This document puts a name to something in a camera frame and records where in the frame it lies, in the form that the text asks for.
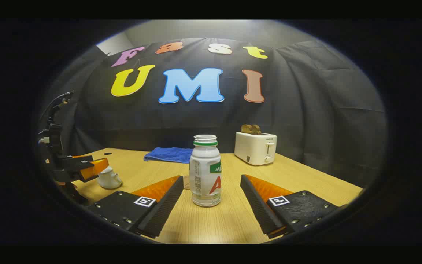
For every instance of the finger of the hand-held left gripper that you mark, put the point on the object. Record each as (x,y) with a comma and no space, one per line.
(95,169)
(84,158)

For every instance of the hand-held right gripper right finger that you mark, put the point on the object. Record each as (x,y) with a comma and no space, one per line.
(256,207)

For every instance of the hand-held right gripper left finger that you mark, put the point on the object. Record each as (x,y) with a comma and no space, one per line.
(165,211)

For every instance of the white ceramic teacup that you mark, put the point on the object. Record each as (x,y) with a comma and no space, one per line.
(108,181)

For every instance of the white plastic water bottle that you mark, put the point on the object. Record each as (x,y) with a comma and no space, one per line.
(202,172)

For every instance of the blue towel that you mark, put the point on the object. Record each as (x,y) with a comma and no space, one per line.
(167,154)

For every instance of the brown bread slice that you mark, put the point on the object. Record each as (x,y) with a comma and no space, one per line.
(251,129)

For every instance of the black backdrop cloth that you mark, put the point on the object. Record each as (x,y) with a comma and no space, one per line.
(306,110)

